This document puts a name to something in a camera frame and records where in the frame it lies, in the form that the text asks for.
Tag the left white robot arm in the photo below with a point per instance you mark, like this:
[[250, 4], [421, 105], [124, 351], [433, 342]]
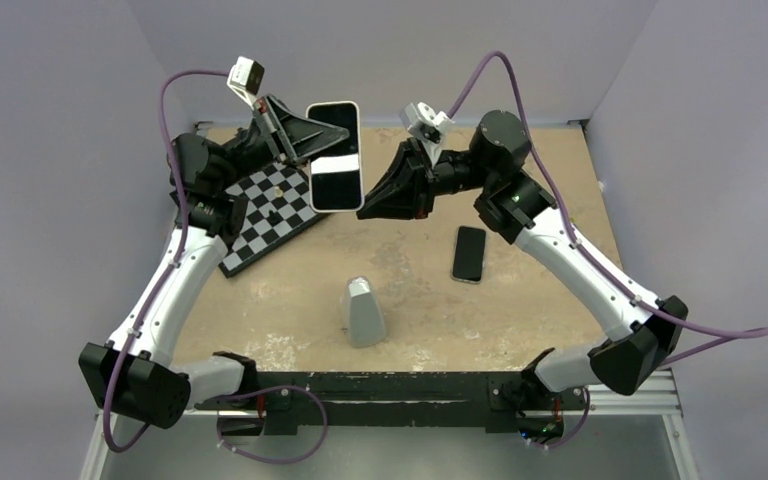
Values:
[[131, 374]]

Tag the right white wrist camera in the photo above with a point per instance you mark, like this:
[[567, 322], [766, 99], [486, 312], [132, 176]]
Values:
[[428, 126]]

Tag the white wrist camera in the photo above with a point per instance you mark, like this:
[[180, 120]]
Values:
[[245, 78], [428, 126]]

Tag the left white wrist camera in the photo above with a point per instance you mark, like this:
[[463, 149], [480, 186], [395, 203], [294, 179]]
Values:
[[245, 78]]

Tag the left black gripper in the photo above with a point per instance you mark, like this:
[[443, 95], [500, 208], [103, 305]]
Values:
[[293, 138]]

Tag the grey tapered block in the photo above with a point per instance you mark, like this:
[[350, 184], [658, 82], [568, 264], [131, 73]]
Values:
[[363, 320]]

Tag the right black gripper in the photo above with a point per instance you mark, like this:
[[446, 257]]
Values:
[[408, 187]]

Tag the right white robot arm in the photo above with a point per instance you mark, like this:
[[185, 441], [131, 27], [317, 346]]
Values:
[[516, 207]]

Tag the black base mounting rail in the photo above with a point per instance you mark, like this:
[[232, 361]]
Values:
[[495, 401]]

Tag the white phone case with phone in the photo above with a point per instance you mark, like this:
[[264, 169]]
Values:
[[336, 180]]

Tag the black smartphone on table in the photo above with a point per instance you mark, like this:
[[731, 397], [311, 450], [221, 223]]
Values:
[[469, 254]]

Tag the black white chessboard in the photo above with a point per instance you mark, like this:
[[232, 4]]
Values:
[[278, 210]]

